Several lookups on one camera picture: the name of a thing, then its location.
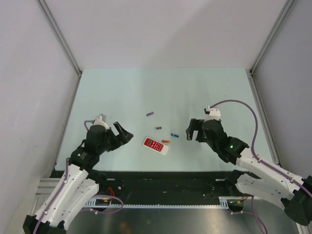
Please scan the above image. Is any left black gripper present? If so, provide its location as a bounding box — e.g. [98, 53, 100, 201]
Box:
[97, 122, 133, 154]

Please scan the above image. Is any red white remote control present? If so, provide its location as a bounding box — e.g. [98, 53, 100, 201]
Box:
[142, 137, 169, 156]

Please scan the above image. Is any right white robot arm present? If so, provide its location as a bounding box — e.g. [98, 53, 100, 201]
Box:
[186, 118, 312, 226]

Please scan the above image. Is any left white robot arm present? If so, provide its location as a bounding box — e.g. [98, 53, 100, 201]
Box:
[22, 116, 133, 234]

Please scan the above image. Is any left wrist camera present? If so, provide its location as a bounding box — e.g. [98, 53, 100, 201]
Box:
[93, 114, 109, 130]

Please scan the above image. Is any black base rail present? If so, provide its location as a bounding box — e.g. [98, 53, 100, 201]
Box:
[88, 170, 246, 205]

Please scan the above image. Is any slotted cable duct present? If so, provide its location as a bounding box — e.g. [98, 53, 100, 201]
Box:
[83, 196, 243, 209]

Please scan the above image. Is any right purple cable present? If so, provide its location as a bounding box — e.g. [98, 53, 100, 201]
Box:
[209, 99, 312, 234]

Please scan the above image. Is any left aluminium frame post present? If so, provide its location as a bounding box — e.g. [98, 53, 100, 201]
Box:
[36, 0, 82, 77]

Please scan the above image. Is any aluminium frame post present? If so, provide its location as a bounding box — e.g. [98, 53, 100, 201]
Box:
[249, 0, 297, 76]
[36, 0, 82, 77]

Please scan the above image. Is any right aluminium frame post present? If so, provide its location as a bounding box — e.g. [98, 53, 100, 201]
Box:
[249, 0, 297, 76]

